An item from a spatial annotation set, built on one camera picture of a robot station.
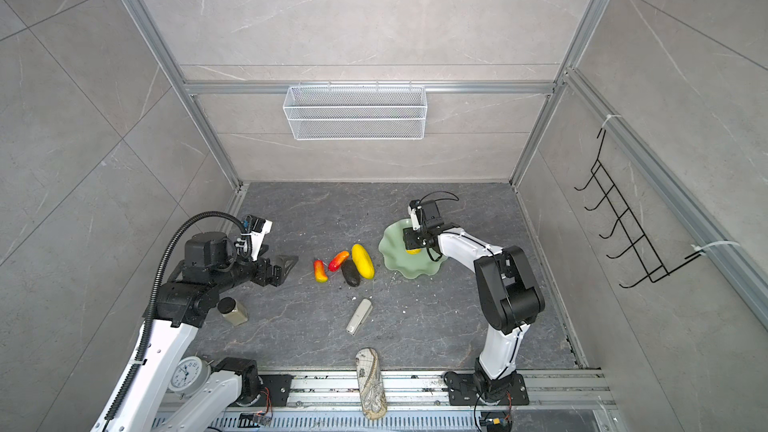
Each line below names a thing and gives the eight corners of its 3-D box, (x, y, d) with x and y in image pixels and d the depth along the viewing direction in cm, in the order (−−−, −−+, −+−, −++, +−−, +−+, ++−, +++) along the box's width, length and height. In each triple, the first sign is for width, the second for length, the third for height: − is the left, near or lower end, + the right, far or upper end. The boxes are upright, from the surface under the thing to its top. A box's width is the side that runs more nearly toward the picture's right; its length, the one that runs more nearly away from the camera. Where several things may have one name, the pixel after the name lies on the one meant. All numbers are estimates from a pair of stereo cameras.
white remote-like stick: (347, 332, 85) (345, 327, 81) (364, 302, 90) (364, 297, 87) (356, 337, 84) (354, 332, 80) (373, 307, 90) (372, 301, 86)
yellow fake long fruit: (364, 282, 94) (363, 276, 91) (349, 254, 101) (347, 247, 97) (378, 274, 96) (378, 268, 92) (362, 247, 102) (361, 241, 99)
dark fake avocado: (349, 289, 92) (347, 284, 90) (338, 267, 97) (337, 262, 95) (362, 283, 94) (361, 278, 91) (351, 261, 99) (350, 256, 96)
